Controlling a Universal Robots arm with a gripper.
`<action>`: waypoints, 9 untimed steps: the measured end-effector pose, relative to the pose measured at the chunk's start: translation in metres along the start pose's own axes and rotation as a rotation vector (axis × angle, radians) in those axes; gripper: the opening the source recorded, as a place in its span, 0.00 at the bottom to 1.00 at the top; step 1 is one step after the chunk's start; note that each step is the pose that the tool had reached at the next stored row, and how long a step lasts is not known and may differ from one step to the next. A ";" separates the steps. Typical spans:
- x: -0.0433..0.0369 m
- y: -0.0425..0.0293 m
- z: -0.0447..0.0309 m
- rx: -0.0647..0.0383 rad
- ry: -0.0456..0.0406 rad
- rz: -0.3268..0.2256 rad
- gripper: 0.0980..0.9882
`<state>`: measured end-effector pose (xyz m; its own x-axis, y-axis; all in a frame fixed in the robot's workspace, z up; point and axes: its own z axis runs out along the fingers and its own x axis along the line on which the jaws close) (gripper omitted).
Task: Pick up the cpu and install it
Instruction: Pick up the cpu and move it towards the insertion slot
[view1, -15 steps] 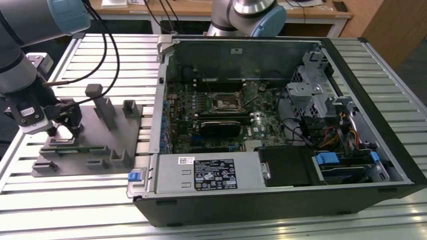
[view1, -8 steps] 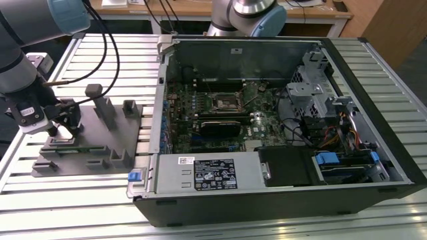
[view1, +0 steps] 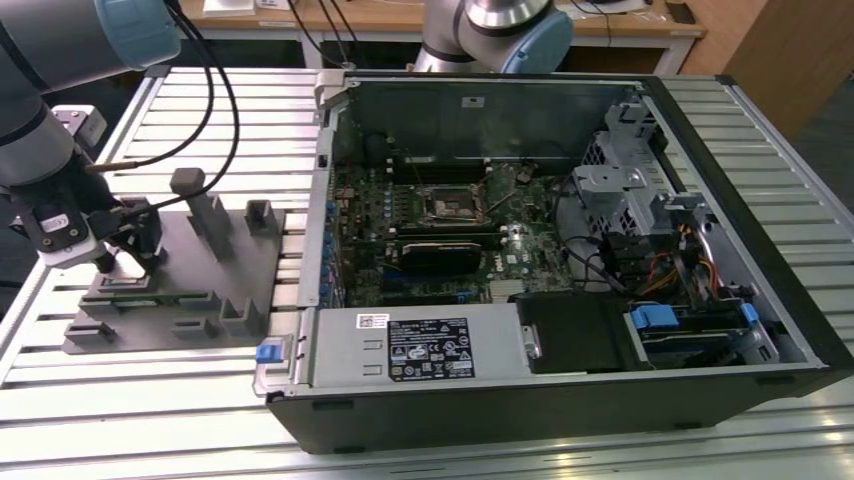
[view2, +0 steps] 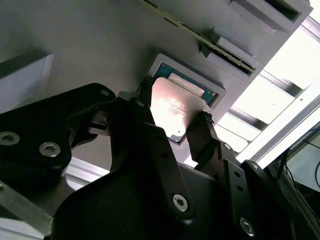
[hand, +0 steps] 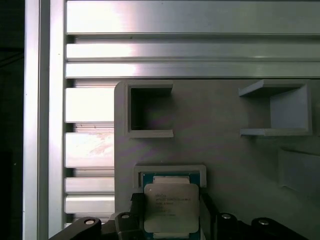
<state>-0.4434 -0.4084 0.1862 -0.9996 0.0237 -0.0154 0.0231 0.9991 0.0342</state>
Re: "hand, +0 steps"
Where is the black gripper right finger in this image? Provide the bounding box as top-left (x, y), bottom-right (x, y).
top-left (199, 192), bottom-right (296, 240)

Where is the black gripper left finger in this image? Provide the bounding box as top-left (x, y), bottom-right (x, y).
top-left (48, 191), bottom-right (146, 240)

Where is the grey parts rack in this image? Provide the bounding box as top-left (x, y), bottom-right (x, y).
top-left (113, 79), bottom-right (320, 240)

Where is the silver CPU chip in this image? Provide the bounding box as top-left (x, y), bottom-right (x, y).
top-left (141, 172), bottom-right (201, 238)

